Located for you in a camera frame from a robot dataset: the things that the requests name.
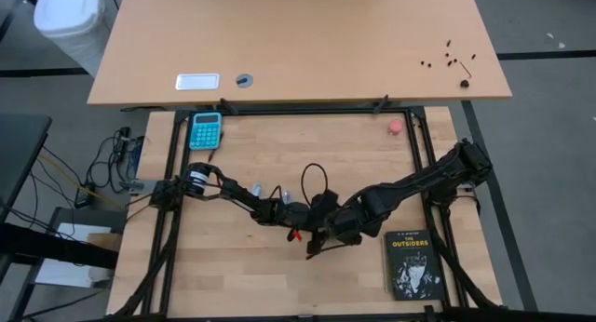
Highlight black metal stand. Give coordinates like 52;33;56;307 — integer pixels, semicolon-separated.
0;205;120;322

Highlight teal calculator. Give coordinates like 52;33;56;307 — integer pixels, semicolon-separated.
188;112;224;151

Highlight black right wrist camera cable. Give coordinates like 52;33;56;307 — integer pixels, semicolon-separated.
306;241;348;260

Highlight white rectangular plate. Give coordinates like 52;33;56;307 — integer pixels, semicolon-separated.
174;73;221;91

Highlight black floor cable bundle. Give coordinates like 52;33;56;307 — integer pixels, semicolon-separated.
86;126;145;195

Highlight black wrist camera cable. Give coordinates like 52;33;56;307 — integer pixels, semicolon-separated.
300;162;329;207
306;241;348;260

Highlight black The Outsiders book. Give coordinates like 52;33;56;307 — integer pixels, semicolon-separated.
382;227;447;301

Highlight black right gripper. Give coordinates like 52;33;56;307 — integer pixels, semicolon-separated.
325;203;373;247

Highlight white trash bin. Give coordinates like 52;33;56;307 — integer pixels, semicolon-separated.
33;0;111;77

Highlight white paper sheet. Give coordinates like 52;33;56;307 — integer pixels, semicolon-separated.
34;222;113;288

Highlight black aluminium frame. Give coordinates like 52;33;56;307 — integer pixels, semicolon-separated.
109;105;507;322

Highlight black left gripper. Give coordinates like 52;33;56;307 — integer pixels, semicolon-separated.
273;189;339;261

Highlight black side table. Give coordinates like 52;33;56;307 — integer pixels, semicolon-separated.
0;113;52;221

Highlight light wooden desk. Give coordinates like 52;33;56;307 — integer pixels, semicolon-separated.
87;0;513;107

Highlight grey metal bracket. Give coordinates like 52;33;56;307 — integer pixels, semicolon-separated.
121;180;155;196

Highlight black power adapter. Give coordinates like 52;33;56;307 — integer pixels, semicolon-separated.
74;185;93;209

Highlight black left wrist camera cable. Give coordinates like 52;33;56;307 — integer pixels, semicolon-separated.
300;162;329;207

